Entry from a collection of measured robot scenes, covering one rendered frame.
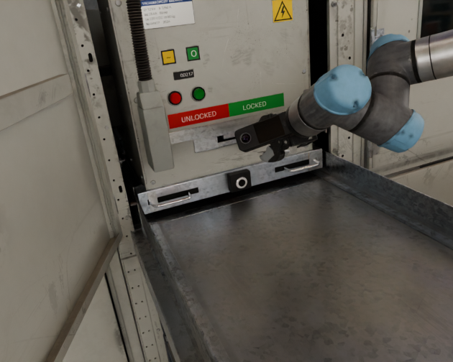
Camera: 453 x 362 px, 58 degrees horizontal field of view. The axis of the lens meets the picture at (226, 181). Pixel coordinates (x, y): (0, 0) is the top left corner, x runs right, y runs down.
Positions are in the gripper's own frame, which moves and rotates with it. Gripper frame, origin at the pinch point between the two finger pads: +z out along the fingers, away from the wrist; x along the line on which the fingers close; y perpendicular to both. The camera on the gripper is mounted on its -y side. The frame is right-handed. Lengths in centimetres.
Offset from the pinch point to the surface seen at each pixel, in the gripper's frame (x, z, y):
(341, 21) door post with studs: 26.1, -3.1, 30.7
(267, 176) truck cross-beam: -5.2, 18.6, 8.3
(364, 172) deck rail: -12.1, 2.4, 27.1
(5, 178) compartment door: 0, -22, -49
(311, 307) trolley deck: -32.1, -21.1, -8.4
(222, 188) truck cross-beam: -5.3, 18.8, -5.1
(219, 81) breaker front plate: 19.5, 6.0, -2.1
